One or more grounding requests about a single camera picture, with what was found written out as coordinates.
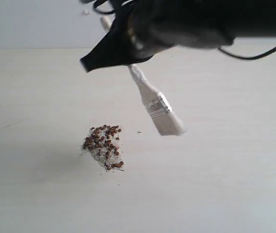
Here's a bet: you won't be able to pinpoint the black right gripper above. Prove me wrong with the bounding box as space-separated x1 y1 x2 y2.
79 9 158 73

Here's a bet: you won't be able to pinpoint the white wooden brush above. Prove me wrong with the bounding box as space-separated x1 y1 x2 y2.
99 16 186 136

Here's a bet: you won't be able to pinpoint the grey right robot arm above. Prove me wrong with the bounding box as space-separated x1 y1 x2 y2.
80 0 276 72

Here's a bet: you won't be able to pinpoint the scattered brown pellets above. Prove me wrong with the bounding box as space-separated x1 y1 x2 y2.
82 124 125 170

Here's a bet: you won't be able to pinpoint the scattered white rice grains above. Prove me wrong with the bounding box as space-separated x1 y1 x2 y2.
79 125 126 174

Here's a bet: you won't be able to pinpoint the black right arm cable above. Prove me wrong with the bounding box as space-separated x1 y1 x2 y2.
79 0 276 60

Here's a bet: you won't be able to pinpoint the white lump on wall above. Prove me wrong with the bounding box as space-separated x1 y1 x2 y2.
82 10 91 16

